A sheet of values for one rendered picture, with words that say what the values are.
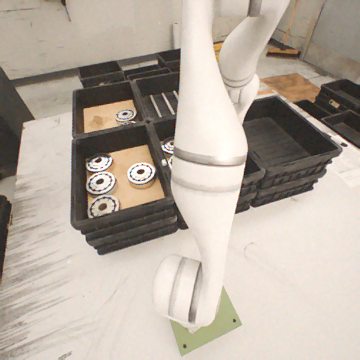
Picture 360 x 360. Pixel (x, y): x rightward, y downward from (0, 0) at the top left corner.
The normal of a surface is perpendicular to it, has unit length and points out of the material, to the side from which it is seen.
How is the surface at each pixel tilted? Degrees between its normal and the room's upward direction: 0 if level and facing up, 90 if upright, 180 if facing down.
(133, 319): 0
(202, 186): 59
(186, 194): 66
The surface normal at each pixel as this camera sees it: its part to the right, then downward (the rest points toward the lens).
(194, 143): -0.52, 0.22
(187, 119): -0.69, 0.22
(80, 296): -0.04, -0.64
